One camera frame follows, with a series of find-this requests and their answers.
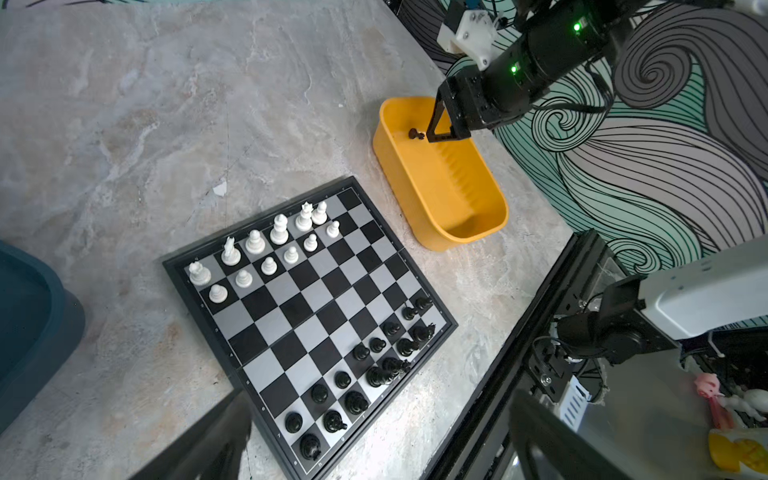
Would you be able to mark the black white chessboard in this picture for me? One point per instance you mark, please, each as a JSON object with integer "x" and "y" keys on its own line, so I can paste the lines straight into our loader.
{"x": 242, "y": 333}

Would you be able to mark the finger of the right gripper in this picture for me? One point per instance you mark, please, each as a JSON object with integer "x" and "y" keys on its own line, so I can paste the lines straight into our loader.
{"x": 431, "y": 133}

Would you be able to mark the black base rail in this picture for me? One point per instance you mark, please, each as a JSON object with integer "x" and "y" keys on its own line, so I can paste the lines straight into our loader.
{"x": 478, "y": 446}

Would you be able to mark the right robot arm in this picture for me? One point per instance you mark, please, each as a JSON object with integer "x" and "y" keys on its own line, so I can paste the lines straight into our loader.
{"x": 646, "y": 120}

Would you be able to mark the white chess pieces group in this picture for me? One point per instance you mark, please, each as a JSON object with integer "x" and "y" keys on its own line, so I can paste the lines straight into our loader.
{"x": 295, "y": 251}

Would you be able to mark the yellow plastic tray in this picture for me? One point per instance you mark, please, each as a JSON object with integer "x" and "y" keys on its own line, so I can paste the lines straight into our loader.
{"x": 446, "y": 191}

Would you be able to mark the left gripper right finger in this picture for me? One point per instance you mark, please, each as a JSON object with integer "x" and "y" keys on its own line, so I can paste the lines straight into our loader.
{"x": 532, "y": 426}

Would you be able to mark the black chess pieces group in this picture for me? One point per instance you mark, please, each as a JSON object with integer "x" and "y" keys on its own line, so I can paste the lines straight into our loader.
{"x": 336, "y": 367}

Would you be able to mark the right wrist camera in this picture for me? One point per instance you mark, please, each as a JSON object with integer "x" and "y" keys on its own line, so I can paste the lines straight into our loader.
{"x": 470, "y": 29}

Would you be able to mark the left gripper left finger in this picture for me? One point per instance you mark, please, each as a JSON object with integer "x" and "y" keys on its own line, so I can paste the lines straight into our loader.
{"x": 211, "y": 449}

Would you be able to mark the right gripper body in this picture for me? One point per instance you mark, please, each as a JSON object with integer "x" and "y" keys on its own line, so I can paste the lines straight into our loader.
{"x": 498, "y": 95}

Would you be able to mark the teal plastic bin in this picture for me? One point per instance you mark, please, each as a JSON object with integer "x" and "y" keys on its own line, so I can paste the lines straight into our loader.
{"x": 42, "y": 324}

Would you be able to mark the black piece in tray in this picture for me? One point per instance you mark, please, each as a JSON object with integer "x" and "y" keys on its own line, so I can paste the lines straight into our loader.
{"x": 415, "y": 134}

